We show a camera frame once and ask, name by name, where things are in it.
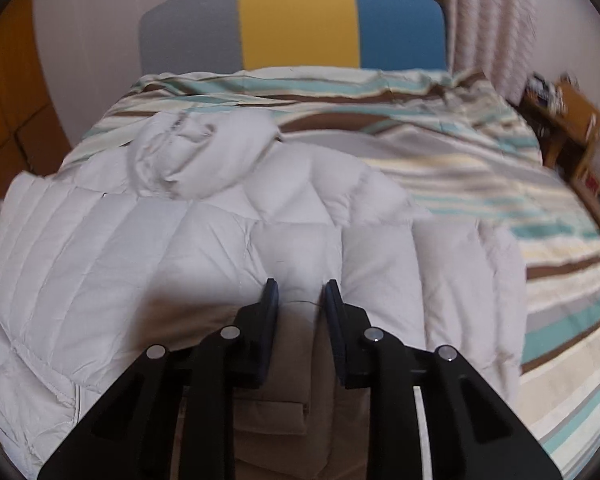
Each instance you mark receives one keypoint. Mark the striped bed blanket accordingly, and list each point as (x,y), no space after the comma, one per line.
(430,160)

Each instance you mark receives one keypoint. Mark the grey yellow blue headboard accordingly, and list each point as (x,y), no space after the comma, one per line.
(295,20)

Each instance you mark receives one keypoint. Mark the brown wooden wardrobe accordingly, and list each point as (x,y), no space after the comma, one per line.
(10,110)

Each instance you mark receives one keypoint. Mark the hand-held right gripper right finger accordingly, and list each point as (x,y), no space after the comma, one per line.
(332,320)

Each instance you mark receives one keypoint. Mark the wooden side table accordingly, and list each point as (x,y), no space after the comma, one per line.
(575,105)

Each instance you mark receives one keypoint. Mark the pink patterned curtain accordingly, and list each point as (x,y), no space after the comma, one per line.
(480,35)

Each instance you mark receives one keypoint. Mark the white quilted puffer jacket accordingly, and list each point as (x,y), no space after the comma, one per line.
(180,240)

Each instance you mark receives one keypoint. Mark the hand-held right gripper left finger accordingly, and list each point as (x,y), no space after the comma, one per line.
(270,320)

